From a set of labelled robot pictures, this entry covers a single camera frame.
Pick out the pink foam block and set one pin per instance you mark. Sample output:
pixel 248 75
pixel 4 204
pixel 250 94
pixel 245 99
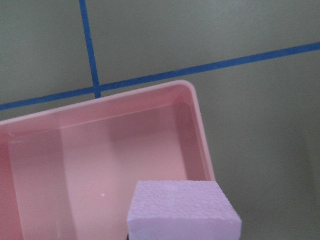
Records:
pixel 182 210

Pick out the pink plastic bin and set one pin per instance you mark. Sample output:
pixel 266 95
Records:
pixel 70 173

